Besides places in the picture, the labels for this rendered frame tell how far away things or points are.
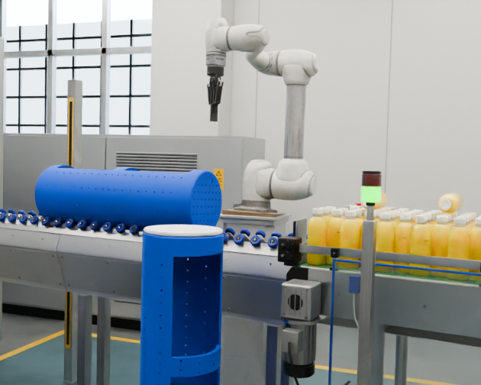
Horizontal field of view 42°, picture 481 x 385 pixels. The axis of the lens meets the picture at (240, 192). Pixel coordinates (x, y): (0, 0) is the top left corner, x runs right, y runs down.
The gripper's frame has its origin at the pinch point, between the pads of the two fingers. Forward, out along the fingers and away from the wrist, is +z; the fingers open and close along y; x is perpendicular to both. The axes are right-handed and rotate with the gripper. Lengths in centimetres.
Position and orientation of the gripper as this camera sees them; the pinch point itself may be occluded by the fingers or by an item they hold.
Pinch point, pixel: (214, 113)
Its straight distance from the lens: 274.6
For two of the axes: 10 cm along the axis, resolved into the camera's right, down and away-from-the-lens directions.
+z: -0.4, 10.0, 0.3
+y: 4.6, 0.5, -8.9
